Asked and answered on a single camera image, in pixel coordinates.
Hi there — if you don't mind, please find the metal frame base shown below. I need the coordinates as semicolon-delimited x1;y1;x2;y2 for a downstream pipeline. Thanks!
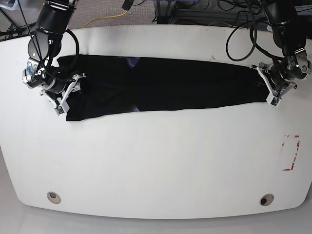
153;0;236;25

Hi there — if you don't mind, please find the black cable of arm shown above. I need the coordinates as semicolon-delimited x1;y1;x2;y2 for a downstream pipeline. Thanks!
225;0;286;64
14;0;80;81

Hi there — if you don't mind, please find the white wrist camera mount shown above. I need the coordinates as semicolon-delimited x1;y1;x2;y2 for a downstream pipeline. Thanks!
40;73;86;116
250;62;297;107

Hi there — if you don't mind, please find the black tripod stand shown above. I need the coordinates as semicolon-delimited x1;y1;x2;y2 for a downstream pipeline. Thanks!
0;9;36;42

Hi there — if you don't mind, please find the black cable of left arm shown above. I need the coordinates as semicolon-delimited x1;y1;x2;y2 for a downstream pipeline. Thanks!
225;0;286;64

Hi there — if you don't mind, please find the yellow cable on floor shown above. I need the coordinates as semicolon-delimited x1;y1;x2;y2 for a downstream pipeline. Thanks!
83;9;128;29

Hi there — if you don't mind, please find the left table cable grommet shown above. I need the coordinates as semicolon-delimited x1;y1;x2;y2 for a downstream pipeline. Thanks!
47;192;61;204

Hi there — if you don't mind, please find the white power strip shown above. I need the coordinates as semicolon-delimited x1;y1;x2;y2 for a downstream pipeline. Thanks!
267;24;273;32

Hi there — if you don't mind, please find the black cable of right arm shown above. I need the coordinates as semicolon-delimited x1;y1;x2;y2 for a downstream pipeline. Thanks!
14;0;80;81

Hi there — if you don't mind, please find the black T-shirt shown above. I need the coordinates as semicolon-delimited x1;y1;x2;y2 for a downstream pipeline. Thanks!
66;55;269;122

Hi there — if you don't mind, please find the right table cable grommet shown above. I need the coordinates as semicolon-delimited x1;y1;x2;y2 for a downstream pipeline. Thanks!
259;194;274;206

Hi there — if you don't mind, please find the table cable grommet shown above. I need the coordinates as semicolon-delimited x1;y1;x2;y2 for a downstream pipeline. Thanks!
259;194;274;206
47;192;61;204

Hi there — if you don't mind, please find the black silver gripper image-left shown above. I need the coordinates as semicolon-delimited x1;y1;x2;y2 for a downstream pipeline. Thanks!
22;57;71;94

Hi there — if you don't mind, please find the red tape rectangle marking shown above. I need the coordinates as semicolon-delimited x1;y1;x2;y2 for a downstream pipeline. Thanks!
280;135;300;171

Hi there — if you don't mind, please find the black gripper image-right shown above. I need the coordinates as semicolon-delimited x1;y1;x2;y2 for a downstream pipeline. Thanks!
270;48;312;90

